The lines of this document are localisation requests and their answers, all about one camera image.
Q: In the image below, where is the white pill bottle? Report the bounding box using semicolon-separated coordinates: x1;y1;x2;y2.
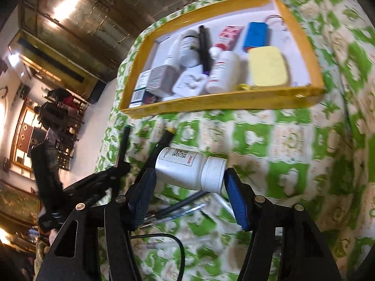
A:
155;147;228;193

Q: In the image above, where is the dark pen on blanket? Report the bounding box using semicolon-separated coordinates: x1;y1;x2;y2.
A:
153;190;209;218

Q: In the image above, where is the grey medicine carton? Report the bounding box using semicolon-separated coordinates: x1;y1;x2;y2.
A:
146;65;180;98

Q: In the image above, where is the seated person in red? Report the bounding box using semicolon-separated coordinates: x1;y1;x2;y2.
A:
47;88;78;110

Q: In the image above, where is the white red-label bottle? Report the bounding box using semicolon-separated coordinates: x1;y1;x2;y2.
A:
205;51;240;94

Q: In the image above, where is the white green medicine carton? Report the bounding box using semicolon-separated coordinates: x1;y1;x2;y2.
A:
128;70;151;108

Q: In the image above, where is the wooden glass cabinet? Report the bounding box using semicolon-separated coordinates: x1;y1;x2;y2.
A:
10;0;191;103

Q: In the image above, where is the black cable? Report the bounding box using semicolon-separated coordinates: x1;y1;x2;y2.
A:
130;233;186;281

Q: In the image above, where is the black purple marker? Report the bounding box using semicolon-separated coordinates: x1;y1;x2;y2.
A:
198;26;212;75

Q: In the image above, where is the green white patterned blanket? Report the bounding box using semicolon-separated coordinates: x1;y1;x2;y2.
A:
96;0;374;278

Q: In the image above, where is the pink white tube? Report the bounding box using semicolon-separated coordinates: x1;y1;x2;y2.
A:
209;26;244;60

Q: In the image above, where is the yellow rectangular tin box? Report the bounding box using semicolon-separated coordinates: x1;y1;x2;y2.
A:
248;46;289;88

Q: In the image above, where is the yellow-edged white tray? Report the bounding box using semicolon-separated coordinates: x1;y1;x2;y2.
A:
120;0;324;118

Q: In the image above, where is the blue battery pack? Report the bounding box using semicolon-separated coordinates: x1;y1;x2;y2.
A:
243;22;268;52

